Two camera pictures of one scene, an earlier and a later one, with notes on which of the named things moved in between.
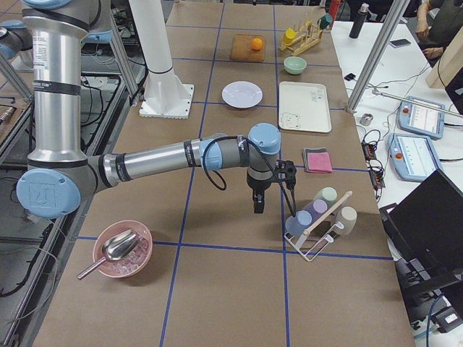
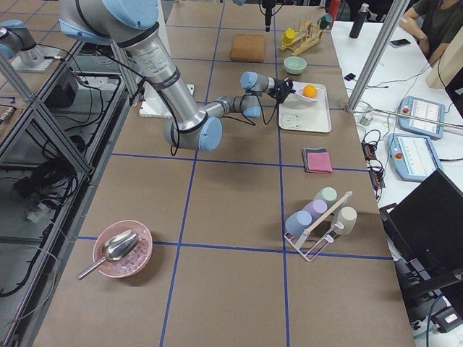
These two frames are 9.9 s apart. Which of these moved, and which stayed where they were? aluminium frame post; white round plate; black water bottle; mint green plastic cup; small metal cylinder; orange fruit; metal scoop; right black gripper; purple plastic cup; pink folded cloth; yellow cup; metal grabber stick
Moved: orange fruit; white round plate; metal grabber stick; right black gripper
Stayed: purple plastic cup; mint green plastic cup; small metal cylinder; yellow cup; black water bottle; metal scoop; aluminium frame post; pink folded cloth
